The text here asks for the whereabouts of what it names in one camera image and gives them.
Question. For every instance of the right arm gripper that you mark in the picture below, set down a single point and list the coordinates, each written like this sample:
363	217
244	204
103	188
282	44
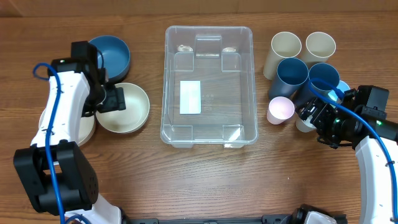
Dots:
321	113

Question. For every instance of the clear plastic storage bin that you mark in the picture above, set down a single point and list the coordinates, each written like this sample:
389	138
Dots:
222	59

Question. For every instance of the large cream bowl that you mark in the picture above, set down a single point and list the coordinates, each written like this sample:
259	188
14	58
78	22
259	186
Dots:
133	117

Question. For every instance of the cream tall cup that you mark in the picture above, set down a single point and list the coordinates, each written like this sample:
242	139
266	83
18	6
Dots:
283	45
319	47

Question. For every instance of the dark blue tall cup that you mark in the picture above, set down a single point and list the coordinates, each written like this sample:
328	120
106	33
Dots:
322	71
291	74

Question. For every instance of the dark blue bowl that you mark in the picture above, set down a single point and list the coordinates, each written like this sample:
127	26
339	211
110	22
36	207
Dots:
114	55

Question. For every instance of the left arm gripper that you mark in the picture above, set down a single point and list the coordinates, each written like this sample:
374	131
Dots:
117	99

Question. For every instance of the small light blue cup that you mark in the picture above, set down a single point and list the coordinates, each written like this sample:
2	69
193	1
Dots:
342	86

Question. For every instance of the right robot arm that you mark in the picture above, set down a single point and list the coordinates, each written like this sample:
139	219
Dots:
359	121

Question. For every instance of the white label in bin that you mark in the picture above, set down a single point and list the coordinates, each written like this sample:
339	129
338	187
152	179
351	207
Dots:
190	97

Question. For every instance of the small grey cup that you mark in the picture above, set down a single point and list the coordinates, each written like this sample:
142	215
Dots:
305	126

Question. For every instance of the small pink cup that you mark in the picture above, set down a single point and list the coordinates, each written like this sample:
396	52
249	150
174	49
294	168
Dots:
280	109

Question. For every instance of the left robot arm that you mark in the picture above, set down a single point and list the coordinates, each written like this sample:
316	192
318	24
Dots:
55	174

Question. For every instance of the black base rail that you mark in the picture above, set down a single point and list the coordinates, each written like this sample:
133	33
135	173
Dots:
298	216

